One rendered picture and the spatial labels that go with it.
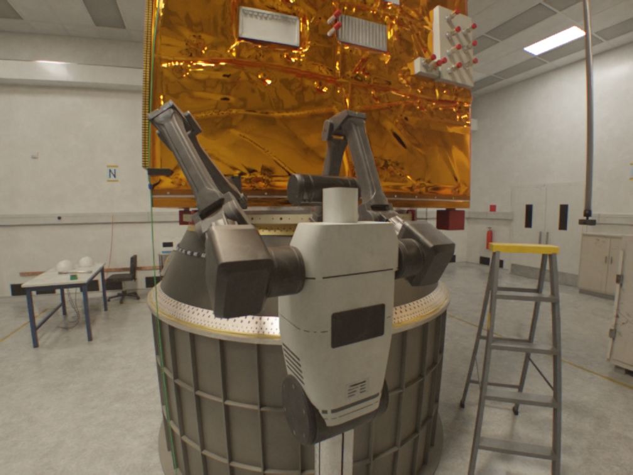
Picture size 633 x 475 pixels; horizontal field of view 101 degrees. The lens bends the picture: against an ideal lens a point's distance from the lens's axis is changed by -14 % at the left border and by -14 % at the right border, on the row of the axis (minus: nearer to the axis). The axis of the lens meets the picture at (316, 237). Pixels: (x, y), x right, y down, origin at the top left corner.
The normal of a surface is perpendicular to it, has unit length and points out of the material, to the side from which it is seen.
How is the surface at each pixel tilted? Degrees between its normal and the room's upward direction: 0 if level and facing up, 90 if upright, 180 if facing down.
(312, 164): 86
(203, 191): 71
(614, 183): 90
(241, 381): 90
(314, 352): 90
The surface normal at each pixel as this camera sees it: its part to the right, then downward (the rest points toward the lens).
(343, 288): 0.48, 0.08
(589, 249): -0.93, 0.04
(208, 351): -0.37, 0.08
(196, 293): -0.45, -0.40
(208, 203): -0.09, -0.25
